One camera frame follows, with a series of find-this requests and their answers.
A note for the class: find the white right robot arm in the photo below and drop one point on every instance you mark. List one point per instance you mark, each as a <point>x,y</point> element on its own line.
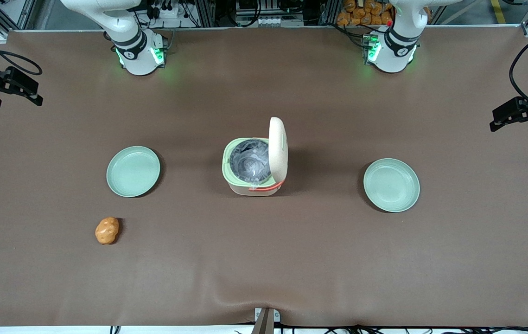
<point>138,60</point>

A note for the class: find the pale green plate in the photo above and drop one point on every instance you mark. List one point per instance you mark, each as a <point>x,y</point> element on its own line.
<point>391,185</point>
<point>133,171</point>

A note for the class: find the orange toy potato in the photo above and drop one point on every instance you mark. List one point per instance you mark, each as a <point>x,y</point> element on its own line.
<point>107,230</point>

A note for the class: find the white power strip with plugs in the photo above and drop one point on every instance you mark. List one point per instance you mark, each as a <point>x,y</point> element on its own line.
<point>171,12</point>

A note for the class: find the orange toy bread pile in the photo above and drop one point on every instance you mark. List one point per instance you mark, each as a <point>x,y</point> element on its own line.
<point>361,14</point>

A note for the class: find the silver inner pot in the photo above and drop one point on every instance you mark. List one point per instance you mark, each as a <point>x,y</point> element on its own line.
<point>250,162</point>

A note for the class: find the brown table mat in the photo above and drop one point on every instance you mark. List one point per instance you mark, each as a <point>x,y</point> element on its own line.
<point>264,260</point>

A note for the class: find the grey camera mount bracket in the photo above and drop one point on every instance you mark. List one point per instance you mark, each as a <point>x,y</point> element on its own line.
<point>266,320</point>

